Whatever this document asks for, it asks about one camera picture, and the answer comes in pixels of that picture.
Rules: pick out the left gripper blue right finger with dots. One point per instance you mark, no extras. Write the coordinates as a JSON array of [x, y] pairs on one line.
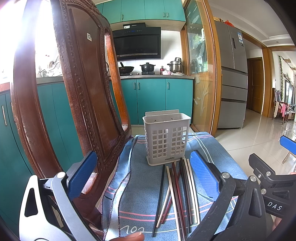
[[208, 179]]

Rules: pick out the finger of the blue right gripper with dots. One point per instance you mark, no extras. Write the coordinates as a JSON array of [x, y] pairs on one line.
[[288, 143]]

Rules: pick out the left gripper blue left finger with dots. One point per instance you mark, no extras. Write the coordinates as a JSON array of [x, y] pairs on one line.
[[79, 173]]

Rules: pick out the black and cream chopstick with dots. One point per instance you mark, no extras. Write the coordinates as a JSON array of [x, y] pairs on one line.
[[193, 191]]

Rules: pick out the dark red chopstick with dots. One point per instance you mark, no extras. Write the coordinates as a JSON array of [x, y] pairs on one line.
[[179, 201]]

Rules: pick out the red-brown chopstick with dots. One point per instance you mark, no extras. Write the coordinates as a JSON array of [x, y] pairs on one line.
[[166, 211]]

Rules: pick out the right hand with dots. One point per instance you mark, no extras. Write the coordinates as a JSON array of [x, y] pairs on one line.
[[277, 219]]

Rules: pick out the left hand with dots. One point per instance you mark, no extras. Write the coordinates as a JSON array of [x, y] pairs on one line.
[[137, 236]]

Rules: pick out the blue striped cloth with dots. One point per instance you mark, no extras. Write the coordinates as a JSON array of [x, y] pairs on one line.
[[130, 201]]

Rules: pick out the grey plastic utensil basket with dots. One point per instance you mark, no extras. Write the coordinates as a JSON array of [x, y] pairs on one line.
[[166, 134]]

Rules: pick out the silver refrigerator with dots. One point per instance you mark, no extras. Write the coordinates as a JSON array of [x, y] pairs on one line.
[[234, 76]]

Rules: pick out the carved wooden chair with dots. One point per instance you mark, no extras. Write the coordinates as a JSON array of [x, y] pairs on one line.
[[92, 81]]

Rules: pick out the wooden interior door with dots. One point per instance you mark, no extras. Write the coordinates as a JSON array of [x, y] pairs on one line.
[[255, 84]]

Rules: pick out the teal lower cabinets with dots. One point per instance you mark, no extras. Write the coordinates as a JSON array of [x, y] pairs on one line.
[[141, 95]]

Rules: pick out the teal cabinets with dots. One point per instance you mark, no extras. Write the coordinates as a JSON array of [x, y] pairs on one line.
[[141, 95], [133, 10]]

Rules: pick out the black wok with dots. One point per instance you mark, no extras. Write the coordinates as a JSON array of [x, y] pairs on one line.
[[125, 70]]

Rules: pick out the stainless steel pot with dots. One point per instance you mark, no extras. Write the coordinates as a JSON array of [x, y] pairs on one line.
[[176, 66]]

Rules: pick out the black cooking pot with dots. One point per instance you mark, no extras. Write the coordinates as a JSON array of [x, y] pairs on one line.
[[147, 69]]

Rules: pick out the glass sliding door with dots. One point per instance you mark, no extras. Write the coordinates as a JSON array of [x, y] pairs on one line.
[[202, 61]]

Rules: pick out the black range hood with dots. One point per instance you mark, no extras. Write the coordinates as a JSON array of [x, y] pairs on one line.
[[137, 41]]

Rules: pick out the teal upper cabinets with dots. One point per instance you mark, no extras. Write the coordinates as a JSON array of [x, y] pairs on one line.
[[133, 10]]

